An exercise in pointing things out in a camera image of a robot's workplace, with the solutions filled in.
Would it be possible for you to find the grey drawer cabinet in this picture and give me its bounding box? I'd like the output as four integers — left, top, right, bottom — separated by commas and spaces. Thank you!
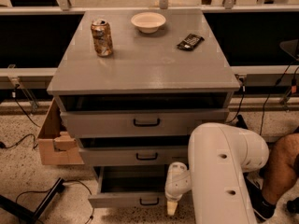
46, 8, 241, 173

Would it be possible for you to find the grey bottom drawer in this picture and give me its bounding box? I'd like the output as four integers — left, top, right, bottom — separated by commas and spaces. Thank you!
89, 165, 167, 208

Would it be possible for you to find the black snack bar wrapper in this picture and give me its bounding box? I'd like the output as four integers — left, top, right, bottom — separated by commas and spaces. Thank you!
177, 34, 205, 51

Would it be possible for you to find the black stand leg left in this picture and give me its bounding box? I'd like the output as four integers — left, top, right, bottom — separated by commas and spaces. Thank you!
0, 178, 64, 224

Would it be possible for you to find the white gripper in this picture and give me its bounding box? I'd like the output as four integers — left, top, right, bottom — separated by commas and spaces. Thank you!
165, 193, 182, 216

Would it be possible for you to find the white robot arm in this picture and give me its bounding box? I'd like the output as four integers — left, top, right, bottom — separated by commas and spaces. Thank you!
164, 122, 269, 224

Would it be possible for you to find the grey top drawer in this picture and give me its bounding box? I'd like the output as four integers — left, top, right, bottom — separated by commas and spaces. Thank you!
61, 108, 228, 138

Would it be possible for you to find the cardboard box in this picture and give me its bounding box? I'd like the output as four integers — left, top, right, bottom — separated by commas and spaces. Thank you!
37, 101, 83, 165

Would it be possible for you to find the black sneaker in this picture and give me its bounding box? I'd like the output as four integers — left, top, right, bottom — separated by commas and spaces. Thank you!
245, 179, 276, 222

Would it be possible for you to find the grey middle drawer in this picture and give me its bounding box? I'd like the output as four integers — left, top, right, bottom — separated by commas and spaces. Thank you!
79, 146, 188, 166

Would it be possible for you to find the black floor cable left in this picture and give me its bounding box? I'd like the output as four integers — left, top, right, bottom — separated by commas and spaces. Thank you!
15, 179, 96, 224

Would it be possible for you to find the person's bare leg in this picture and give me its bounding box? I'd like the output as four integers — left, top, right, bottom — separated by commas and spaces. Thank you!
262, 133, 299, 205

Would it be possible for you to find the black cable right of cabinet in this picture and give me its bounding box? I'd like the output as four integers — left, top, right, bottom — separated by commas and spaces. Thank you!
225, 77, 247, 124

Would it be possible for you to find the gold soda can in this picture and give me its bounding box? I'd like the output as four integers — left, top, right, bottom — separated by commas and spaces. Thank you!
91, 19, 113, 57

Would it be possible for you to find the white paper bowl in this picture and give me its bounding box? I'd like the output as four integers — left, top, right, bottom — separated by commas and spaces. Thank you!
131, 12, 166, 34

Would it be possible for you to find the black cable at left wall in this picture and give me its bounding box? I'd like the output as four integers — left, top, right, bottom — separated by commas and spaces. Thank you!
0, 84, 41, 150

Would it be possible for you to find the black stand leg right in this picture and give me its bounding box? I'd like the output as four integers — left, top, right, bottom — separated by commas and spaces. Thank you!
236, 115, 248, 129

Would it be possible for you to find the grey drawer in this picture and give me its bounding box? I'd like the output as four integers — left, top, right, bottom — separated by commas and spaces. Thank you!
61, 108, 228, 138
89, 165, 167, 208
79, 146, 188, 166

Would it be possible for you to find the black stand leg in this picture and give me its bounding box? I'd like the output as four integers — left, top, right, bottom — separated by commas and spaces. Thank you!
236, 115, 248, 129
0, 178, 64, 224

